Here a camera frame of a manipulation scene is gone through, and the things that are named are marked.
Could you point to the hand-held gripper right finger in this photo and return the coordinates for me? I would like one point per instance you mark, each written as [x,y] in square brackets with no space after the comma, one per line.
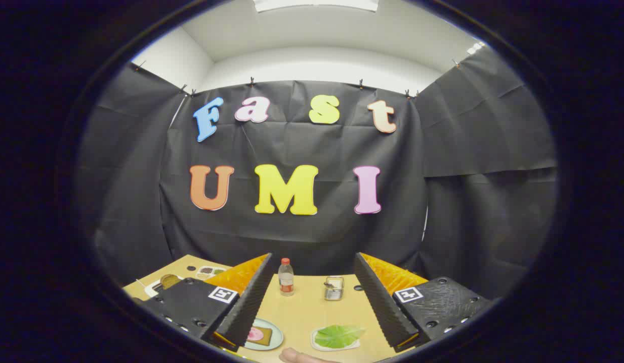
[382,307]

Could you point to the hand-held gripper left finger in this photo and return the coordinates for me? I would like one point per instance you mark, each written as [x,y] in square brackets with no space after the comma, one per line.
[251,307]

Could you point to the green lettuce leaf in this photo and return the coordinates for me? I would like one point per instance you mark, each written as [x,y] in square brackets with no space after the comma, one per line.
[337,336]

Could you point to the pink ham slice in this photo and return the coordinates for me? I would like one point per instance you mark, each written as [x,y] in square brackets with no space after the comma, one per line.
[253,334]

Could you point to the brown toast slice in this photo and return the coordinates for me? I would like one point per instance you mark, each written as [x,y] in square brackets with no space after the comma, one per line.
[264,337]

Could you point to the light green plate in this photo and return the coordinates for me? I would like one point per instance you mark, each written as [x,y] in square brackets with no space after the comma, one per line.
[275,339]

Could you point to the clear water bottle red cap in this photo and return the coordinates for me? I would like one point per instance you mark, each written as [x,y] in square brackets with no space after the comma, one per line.
[286,282]

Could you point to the white divided tray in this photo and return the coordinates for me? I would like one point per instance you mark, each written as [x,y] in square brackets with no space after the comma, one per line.
[211,273]

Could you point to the white square plate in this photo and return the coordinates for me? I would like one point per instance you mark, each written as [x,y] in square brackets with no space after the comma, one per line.
[317,346]

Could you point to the black backdrop cloth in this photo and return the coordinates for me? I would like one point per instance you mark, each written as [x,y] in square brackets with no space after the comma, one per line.
[312,237]

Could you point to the white toaster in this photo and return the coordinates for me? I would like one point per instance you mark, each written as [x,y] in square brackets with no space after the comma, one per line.
[151,289]

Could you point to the ceiling light panel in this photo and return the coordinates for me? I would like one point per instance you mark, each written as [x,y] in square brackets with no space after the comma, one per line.
[476,48]

